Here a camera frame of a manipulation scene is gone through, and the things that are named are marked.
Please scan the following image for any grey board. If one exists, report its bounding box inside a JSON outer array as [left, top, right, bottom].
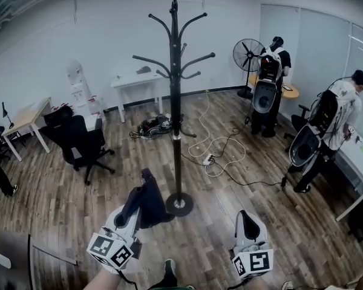
[[31, 243, 78, 266]]

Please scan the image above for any pile of black gear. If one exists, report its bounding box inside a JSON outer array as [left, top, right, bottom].
[[129, 113, 173, 140]]

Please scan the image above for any person's left forearm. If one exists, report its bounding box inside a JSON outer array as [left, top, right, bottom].
[[83, 267, 122, 290]]

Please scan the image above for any person's right forearm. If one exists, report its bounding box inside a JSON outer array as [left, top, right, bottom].
[[238, 276, 270, 290]]

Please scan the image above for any black standing fan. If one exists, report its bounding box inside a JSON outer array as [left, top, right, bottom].
[[232, 38, 266, 99]]

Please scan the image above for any person's left shoe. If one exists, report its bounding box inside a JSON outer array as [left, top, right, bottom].
[[163, 258, 177, 276]]

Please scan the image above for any white water dispenser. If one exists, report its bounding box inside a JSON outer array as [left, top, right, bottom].
[[65, 59, 93, 117]]

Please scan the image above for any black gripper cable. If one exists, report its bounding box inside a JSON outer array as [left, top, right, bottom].
[[228, 278, 249, 290], [117, 269, 131, 287]]

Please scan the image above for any black coat rack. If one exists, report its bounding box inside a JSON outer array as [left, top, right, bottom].
[[132, 0, 216, 218]]

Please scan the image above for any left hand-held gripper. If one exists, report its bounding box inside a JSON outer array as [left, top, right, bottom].
[[87, 173, 148, 274]]

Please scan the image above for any black office chair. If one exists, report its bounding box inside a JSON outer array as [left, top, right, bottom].
[[283, 103, 312, 150], [41, 105, 116, 186]]

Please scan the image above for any dark table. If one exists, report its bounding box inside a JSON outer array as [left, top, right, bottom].
[[0, 225, 34, 290]]

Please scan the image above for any person's green shirt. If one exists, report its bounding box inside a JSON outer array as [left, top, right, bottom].
[[148, 285, 196, 290]]

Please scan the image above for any long white desk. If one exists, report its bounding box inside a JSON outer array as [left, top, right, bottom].
[[334, 131, 363, 222]]

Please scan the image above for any black desk lamp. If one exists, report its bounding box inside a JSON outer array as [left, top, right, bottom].
[[1, 101, 15, 129]]

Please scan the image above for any dark navy cloth garment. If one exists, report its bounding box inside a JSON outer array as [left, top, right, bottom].
[[120, 167, 176, 230]]

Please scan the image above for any round yellow table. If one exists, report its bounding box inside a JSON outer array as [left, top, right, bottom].
[[247, 74, 299, 100]]

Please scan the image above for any white power strip with cables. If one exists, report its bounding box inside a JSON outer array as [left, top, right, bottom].
[[181, 119, 287, 190]]

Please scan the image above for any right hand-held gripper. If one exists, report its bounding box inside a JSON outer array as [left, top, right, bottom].
[[229, 210, 275, 281]]

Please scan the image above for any light wooden desk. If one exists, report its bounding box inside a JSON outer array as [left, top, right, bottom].
[[1, 97, 53, 162]]

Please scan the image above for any white table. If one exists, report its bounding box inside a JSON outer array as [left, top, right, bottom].
[[110, 69, 164, 123]]

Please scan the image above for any white box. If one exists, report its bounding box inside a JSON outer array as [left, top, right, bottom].
[[85, 113, 104, 131]]

